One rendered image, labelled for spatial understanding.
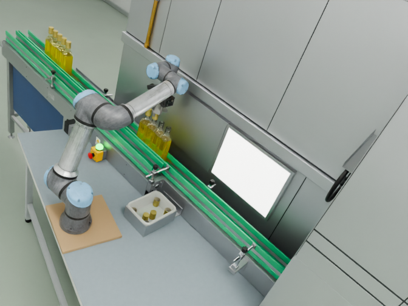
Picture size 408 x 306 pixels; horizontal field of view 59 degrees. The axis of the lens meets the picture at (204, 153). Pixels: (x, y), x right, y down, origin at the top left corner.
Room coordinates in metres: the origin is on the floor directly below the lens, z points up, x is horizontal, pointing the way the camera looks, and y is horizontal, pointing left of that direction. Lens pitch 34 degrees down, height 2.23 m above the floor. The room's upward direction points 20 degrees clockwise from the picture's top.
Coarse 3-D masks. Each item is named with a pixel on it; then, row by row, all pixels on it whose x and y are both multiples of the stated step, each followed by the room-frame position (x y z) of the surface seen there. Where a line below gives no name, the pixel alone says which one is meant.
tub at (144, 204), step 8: (152, 192) 1.49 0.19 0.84; (160, 192) 1.51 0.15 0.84; (136, 200) 1.39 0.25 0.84; (144, 200) 1.44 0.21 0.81; (152, 200) 1.49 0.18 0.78; (160, 200) 1.49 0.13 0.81; (168, 200) 1.48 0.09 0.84; (144, 208) 1.43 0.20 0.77; (152, 208) 1.45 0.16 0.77; (160, 208) 1.47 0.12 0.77; (136, 216) 1.29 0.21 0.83; (160, 216) 1.41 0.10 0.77; (144, 224) 1.26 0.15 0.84
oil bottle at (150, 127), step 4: (148, 124) 1.75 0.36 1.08; (152, 124) 1.75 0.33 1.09; (156, 124) 1.77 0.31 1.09; (148, 128) 1.74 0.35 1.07; (152, 128) 1.73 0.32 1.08; (144, 132) 1.75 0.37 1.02; (148, 132) 1.74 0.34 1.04; (144, 136) 1.75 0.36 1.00; (148, 136) 1.73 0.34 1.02; (144, 140) 1.74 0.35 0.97; (148, 140) 1.73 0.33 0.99; (148, 144) 1.73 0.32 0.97
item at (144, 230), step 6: (168, 198) 1.55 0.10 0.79; (174, 204) 1.52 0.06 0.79; (126, 210) 1.33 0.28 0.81; (180, 210) 1.49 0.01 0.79; (126, 216) 1.33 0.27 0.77; (132, 216) 1.31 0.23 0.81; (168, 216) 1.39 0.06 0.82; (174, 216) 1.44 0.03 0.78; (132, 222) 1.30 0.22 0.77; (138, 222) 1.28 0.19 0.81; (156, 222) 1.31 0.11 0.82; (162, 222) 1.36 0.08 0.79; (168, 222) 1.40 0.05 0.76; (138, 228) 1.28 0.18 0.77; (144, 228) 1.26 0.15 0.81; (150, 228) 1.28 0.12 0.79; (156, 228) 1.33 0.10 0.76; (144, 234) 1.26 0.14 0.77
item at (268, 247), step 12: (36, 36) 2.54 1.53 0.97; (72, 72) 2.26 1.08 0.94; (84, 84) 2.18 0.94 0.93; (168, 156) 1.71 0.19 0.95; (180, 168) 1.66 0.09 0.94; (192, 180) 1.60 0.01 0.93; (204, 192) 1.55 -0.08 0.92; (216, 204) 1.50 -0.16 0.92; (228, 216) 1.45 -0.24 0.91; (240, 216) 1.42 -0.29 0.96; (240, 228) 1.40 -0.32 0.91; (252, 228) 1.37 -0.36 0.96; (264, 240) 1.33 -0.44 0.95; (276, 252) 1.29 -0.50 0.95
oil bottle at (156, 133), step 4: (156, 128) 1.73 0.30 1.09; (152, 132) 1.72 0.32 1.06; (156, 132) 1.71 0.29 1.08; (160, 132) 1.71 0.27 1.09; (164, 132) 1.73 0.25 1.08; (152, 136) 1.72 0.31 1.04; (156, 136) 1.70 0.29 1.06; (152, 140) 1.71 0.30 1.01; (156, 140) 1.70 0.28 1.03; (152, 144) 1.71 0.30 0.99; (156, 144) 1.70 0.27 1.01; (152, 148) 1.71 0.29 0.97
